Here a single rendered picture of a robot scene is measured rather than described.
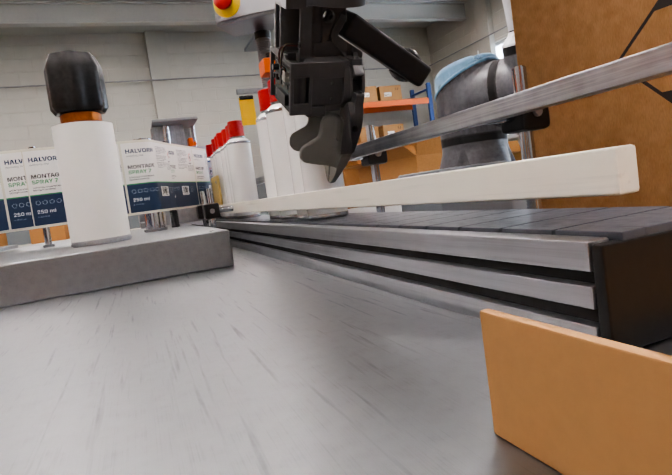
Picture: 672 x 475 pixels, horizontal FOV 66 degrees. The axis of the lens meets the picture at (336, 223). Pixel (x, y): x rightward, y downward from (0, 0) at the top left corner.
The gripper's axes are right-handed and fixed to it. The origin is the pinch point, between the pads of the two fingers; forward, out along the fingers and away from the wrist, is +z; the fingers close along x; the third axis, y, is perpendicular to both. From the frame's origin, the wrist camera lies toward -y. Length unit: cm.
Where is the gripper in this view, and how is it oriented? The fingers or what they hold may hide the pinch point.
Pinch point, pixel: (337, 170)
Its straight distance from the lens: 61.5
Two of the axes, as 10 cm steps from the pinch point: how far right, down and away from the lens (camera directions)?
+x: 3.8, 5.0, -7.8
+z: -0.6, 8.5, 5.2
